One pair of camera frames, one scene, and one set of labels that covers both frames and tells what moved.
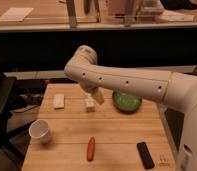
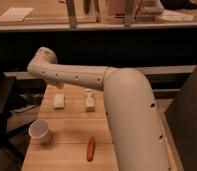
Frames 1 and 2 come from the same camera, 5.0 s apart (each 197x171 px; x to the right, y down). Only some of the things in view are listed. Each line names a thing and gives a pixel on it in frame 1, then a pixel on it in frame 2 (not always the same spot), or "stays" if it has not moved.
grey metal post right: [128, 14] stays
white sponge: [59, 101] stays
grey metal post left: [72, 13] stays
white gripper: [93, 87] → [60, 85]
